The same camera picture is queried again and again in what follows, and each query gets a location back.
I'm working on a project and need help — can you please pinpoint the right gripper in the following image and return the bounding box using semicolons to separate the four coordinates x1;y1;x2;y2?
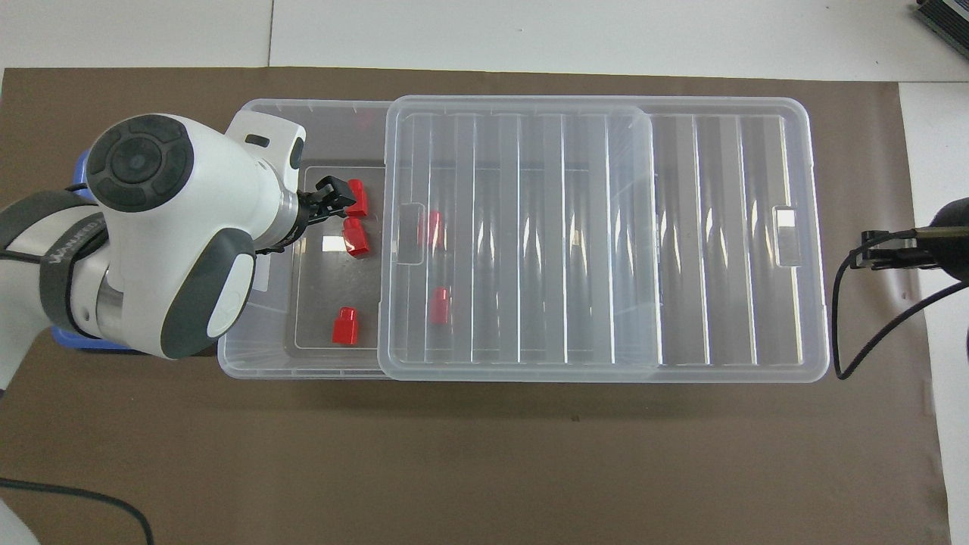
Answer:
849;198;969;283

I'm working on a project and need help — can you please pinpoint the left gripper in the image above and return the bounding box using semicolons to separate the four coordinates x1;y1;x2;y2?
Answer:
297;175;357;232

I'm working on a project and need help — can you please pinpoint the clear plastic box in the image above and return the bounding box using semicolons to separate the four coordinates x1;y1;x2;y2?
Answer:
217;98;661;380

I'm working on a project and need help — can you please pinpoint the dark grey device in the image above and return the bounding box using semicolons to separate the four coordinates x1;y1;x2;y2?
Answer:
911;0;969;48

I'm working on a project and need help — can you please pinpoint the clear plastic lid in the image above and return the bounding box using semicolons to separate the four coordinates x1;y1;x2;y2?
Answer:
376;95;832;384

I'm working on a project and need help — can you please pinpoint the black cable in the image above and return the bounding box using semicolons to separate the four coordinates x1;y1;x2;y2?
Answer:
0;476;157;545
830;250;969;382

